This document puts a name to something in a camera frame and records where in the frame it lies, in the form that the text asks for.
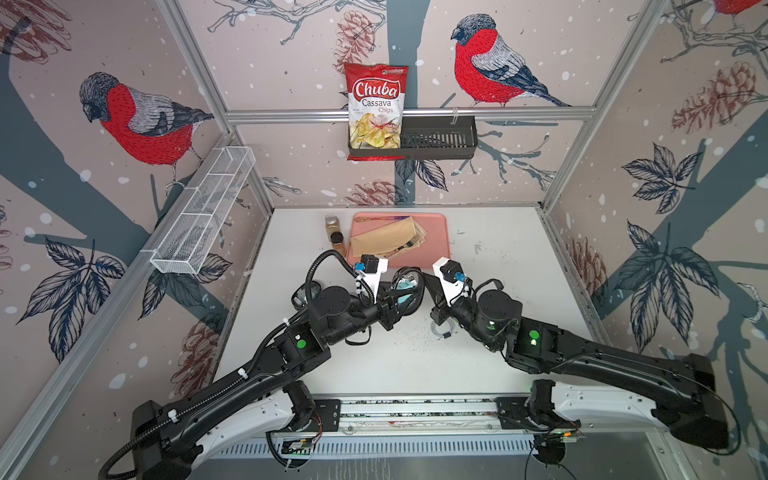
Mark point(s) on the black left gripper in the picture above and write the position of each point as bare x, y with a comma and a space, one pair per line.
386, 305

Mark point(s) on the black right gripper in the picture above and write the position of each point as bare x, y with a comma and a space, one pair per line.
442, 313

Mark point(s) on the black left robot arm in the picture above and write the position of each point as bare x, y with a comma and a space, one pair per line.
266, 393

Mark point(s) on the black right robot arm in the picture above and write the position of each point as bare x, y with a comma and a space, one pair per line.
683, 389

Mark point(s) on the pink plastic tray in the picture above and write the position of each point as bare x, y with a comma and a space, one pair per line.
437, 243

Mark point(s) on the brown spice bottle black cap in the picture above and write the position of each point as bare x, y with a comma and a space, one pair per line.
338, 242

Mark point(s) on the tan spice jar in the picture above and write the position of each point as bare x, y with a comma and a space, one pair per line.
332, 225

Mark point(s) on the red cassava chips bag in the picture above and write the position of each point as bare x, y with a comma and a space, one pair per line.
376, 102

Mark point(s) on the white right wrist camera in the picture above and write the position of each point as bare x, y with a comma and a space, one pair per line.
453, 281

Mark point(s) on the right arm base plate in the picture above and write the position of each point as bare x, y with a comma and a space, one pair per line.
532, 415

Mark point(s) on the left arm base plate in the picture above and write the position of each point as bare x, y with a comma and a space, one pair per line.
325, 418

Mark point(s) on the black wall basket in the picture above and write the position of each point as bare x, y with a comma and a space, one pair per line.
426, 138

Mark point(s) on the white wire mesh basket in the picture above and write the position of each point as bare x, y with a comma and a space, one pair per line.
195, 229

